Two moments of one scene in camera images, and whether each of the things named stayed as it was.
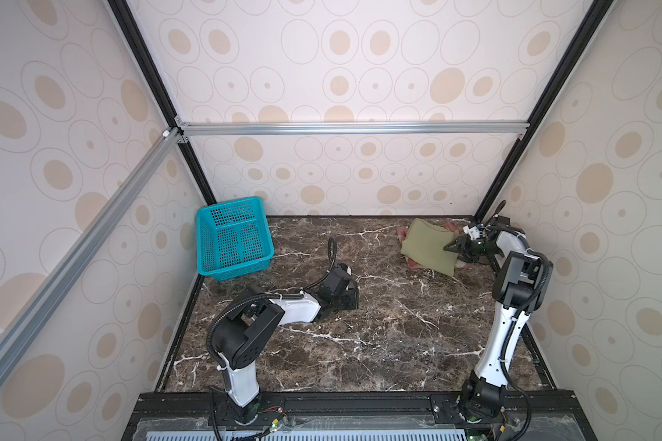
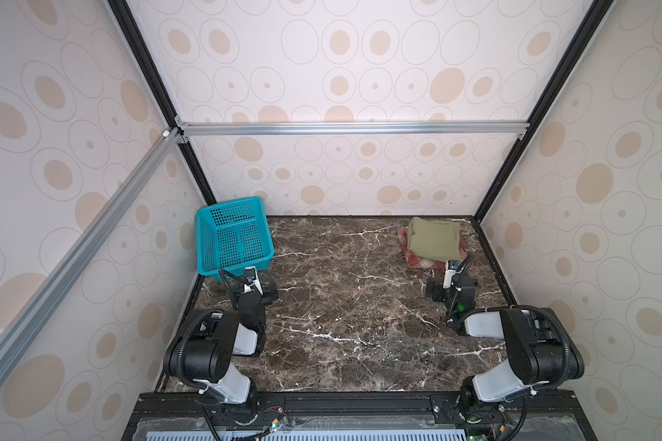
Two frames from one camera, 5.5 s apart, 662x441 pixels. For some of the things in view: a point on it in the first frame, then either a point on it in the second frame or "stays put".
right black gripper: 468,247 -> 438,286
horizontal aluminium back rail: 358,128 stays put
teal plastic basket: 233,238 stays put
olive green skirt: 426,243 stays put
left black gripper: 353,299 -> 268,296
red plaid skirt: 403,231 -> 419,261
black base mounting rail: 199,416 stays put
